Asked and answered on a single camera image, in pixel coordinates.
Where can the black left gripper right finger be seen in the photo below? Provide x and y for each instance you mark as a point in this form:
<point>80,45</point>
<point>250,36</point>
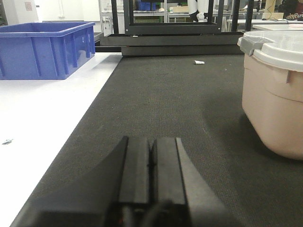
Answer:
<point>175,178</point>

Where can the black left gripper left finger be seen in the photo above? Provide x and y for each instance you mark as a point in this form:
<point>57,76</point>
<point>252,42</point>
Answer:
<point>122,177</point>

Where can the dark grey table mat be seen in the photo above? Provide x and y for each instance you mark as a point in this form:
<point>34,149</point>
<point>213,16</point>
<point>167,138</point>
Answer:
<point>171,97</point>

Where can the small white paper scrap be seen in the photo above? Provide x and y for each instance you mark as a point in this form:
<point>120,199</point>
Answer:
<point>199,62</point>

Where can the small metal debris piece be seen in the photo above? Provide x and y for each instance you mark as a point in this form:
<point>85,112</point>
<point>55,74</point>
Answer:
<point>7,141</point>

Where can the blue plastic crate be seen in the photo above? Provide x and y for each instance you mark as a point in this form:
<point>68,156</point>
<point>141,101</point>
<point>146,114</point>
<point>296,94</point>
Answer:
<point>46,50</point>

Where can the person in dark shirt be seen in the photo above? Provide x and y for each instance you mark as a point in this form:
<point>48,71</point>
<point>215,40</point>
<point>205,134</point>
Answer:
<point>292,9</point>

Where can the black metal frame rack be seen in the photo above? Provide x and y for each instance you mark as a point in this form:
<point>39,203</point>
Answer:
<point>137,28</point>

